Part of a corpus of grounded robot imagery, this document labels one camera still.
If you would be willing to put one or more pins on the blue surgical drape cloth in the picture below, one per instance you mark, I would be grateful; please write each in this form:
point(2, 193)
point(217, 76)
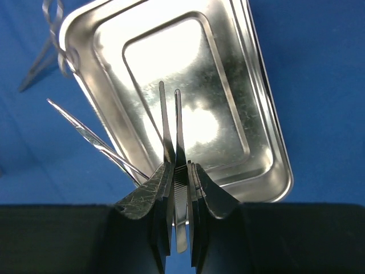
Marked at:
point(59, 192)

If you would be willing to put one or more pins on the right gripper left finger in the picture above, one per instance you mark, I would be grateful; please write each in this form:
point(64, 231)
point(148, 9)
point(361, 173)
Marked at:
point(146, 228)

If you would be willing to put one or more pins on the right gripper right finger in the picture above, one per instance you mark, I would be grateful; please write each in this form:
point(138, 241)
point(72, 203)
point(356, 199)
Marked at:
point(209, 208)

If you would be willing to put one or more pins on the steel instrument tray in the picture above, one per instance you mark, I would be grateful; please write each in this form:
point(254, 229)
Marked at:
point(209, 50)

